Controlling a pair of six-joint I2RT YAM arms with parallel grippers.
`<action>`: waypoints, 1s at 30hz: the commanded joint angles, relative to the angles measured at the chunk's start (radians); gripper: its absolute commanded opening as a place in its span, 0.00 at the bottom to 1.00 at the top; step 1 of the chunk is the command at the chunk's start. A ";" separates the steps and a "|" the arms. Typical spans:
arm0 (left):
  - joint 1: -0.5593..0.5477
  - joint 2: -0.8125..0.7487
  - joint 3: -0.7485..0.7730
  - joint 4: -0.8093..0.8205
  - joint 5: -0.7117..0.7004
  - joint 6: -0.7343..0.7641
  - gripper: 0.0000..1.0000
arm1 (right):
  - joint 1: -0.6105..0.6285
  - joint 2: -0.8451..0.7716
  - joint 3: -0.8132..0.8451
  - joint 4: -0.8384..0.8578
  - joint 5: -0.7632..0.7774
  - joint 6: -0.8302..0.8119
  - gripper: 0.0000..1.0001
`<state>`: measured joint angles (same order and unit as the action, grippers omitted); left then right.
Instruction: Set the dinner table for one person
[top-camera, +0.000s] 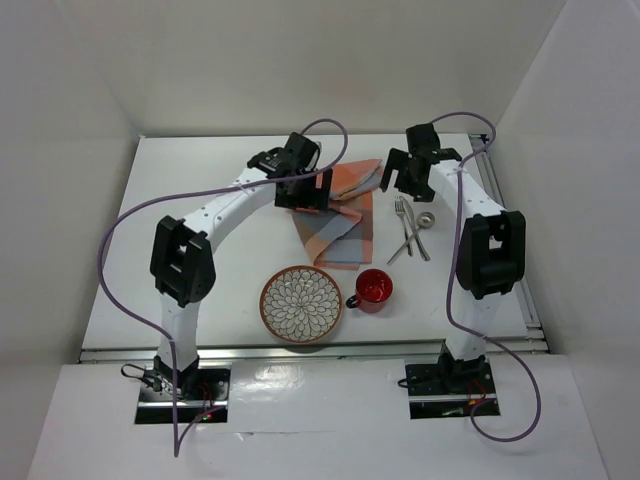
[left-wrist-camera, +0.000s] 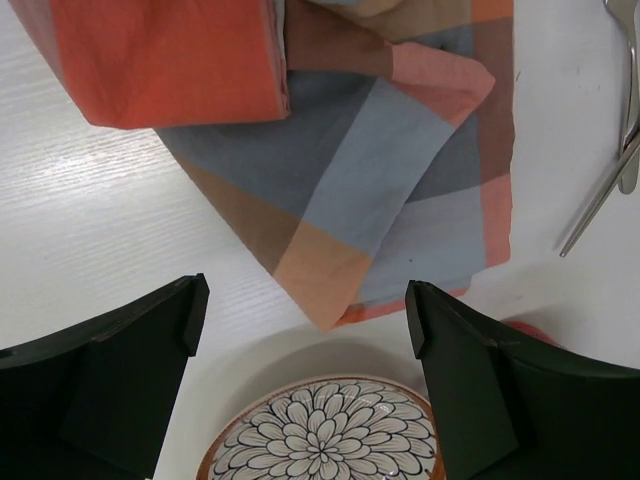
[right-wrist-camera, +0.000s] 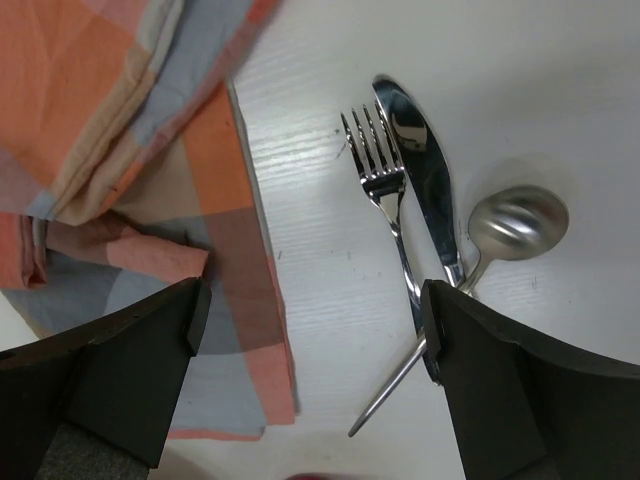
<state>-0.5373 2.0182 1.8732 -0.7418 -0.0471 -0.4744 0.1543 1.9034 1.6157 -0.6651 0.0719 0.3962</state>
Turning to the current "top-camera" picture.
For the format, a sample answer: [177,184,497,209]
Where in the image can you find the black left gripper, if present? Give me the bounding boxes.
[273,166,330,212]

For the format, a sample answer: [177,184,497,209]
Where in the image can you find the orange blue checkered cloth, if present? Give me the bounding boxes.
[291,159,384,270]

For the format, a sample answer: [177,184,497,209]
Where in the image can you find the silver spoon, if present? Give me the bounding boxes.
[386,212,436,265]

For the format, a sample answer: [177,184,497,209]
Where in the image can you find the red enamel mug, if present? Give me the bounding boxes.
[345,269,393,314]

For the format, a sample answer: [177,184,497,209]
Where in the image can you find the floral patterned ceramic plate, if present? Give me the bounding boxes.
[259,266,343,345]

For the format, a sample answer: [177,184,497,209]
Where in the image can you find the silver fork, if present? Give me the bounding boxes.
[394,196,409,240]

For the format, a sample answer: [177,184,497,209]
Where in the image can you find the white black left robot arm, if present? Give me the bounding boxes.
[150,133,333,399]

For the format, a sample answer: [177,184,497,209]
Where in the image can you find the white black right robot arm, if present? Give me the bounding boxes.
[380,123,526,394]

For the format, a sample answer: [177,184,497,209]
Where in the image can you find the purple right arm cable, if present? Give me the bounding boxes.
[430,110,543,443]

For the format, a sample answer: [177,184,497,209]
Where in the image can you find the aluminium right side rail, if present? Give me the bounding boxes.
[468,132,546,346]

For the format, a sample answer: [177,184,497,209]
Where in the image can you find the aluminium rail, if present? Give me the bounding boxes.
[468,132,546,346]
[78,339,551,364]

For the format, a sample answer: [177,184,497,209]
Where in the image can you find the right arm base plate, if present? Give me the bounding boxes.
[397,364,501,420]

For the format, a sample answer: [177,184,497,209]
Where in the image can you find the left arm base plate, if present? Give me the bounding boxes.
[133,367,231,425]

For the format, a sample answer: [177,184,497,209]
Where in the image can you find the aluminium front rail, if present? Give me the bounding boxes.
[78,339,551,364]

